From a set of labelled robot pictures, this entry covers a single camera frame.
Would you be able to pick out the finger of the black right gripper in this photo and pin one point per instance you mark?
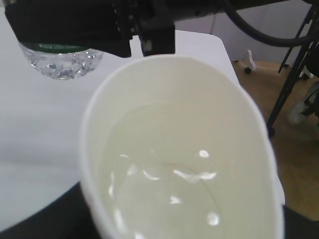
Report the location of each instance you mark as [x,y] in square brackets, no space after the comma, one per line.
[53,25]

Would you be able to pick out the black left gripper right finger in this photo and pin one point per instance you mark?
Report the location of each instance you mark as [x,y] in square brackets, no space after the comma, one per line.
[298,226]

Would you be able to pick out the clear water bottle green label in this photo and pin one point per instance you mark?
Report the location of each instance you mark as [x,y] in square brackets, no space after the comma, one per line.
[61,62]

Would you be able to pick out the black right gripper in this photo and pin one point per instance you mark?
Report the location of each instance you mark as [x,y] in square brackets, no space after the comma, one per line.
[154,20]

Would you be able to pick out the black tripod stand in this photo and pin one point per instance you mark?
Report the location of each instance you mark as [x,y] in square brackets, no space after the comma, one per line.
[312,17]

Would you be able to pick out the grey white sneaker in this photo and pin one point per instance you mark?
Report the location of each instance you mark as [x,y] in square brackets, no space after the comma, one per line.
[306,107]

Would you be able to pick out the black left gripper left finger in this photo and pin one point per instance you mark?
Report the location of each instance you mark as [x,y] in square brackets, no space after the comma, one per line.
[67,217]

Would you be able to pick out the white paper cup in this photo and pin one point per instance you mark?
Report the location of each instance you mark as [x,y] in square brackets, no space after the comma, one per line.
[171,148]

